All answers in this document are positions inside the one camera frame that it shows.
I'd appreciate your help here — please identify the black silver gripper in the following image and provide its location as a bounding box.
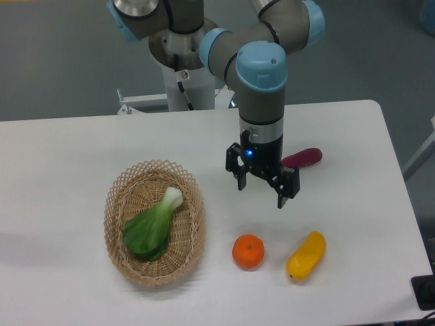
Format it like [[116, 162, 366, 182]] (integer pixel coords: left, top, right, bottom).
[[226, 117, 300, 209]]

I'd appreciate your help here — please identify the orange tangerine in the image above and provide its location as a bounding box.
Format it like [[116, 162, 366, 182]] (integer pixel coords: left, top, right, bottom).
[[232, 234, 265, 270]]

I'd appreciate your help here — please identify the purple sweet potato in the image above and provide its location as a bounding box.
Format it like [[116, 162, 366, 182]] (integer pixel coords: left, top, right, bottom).
[[281, 147, 323, 168]]

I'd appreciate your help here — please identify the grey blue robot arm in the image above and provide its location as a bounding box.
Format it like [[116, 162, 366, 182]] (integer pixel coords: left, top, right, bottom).
[[107, 1, 325, 206]]

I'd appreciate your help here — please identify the white frame at right edge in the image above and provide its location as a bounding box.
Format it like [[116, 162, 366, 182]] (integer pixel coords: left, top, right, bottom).
[[402, 117, 434, 181]]

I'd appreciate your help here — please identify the black device at table edge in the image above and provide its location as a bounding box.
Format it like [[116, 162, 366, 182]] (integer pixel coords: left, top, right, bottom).
[[411, 275, 434, 311]]

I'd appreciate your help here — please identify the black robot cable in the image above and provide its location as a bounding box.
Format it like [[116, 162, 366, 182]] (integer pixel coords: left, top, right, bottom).
[[173, 54, 195, 111]]

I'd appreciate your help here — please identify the yellow mango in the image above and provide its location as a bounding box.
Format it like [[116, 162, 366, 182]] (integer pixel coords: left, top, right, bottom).
[[286, 231, 326, 281]]

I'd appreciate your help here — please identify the woven wicker basket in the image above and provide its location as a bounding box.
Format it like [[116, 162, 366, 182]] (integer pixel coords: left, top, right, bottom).
[[104, 160, 206, 286]]

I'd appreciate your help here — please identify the green bok choy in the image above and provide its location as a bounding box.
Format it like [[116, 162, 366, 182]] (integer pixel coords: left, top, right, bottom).
[[122, 187, 184, 261]]

